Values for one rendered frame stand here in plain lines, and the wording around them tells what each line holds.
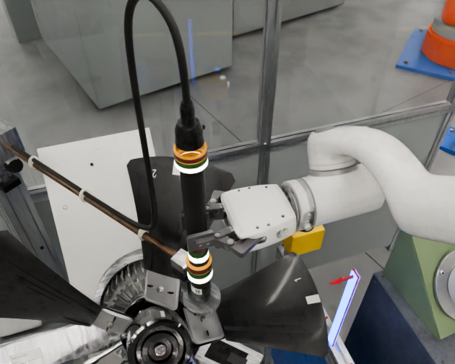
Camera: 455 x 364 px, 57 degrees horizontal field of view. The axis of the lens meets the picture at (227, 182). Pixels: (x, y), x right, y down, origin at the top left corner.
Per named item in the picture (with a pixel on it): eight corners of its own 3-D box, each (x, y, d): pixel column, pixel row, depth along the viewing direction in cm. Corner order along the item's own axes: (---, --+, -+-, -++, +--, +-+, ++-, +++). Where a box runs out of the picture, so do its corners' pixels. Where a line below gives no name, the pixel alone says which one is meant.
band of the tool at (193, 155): (168, 166, 55) (166, 149, 53) (189, 149, 58) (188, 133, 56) (193, 180, 53) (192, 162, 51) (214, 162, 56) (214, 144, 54)
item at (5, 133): (-24, 151, 103) (-39, 122, 97) (2, 136, 107) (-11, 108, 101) (0, 167, 98) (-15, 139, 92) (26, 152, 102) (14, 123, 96)
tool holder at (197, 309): (167, 297, 79) (162, 266, 72) (191, 271, 83) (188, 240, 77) (204, 323, 75) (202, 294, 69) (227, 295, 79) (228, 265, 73)
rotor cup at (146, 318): (106, 318, 86) (103, 344, 73) (167, 278, 88) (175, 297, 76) (143, 373, 88) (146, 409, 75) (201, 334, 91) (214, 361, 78)
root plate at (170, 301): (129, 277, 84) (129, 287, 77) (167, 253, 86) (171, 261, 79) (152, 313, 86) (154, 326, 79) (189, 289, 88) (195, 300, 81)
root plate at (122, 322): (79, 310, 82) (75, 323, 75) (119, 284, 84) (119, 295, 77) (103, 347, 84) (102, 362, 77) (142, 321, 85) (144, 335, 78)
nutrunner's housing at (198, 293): (188, 308, 80) (162, 103, 49) (201, 293, 83) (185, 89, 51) (204, 318, 79) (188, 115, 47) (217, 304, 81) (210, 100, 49)
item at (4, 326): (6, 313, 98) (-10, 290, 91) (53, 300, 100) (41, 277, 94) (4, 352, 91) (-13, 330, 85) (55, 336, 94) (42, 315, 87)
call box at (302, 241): (268, 221, 132) (270, 197, 125) (297, 213, 135) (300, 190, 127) (289, 261, 121) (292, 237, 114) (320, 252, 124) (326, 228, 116)
